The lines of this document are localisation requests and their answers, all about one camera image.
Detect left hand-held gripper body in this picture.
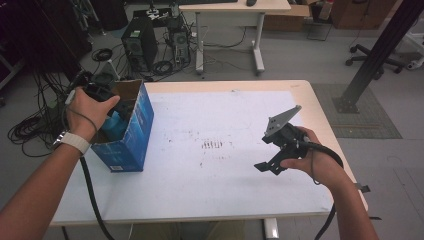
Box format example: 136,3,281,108
75,62,135,120

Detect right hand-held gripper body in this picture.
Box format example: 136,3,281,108
262,104,311,160

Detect blue detergent bottle white cap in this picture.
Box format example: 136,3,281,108
100,110,131,142

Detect blue cardboard box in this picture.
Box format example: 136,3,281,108
90,78,155,174

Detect person's left hand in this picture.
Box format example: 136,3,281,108
66,86,121,143

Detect person's right hand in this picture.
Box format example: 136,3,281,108
279,126,350,195

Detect white paper sheet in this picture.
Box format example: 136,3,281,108
51,90,334,224

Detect white wristwatch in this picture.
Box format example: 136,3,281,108
52,131,91,155

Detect black computer tower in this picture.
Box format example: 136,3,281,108
120,16,159,73

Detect white table leg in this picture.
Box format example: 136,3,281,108
263,217,280,240

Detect grey floor mat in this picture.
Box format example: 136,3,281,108
311,83,403,140

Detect dark curtain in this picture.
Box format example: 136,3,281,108
0,0,92,83

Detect open computer case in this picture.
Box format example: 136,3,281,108
165,17,192,66

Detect black office chair base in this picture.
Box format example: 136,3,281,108
344,43,407,81

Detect brown cardboard box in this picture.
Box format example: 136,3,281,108
262,4,312,33

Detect white desk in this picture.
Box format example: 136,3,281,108
178,0,292,76

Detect black keyboard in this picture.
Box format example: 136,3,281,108
179,0,240,5

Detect wooden cabinet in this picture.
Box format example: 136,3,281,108
329,0,398,30

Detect small coiled black cable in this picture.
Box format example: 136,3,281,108
91,47,114,63

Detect thick black right gripper cable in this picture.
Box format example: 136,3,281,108
297,139,345,240

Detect thick black gripper cable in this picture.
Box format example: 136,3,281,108
297,139,345,240
79,155,116,240

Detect bundle of black floor cables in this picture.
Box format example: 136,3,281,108
7,71,73,158

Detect thick black left gripper cable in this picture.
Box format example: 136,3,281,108
79,155,116,240

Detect black metal post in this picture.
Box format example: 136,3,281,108
332,0,424,115

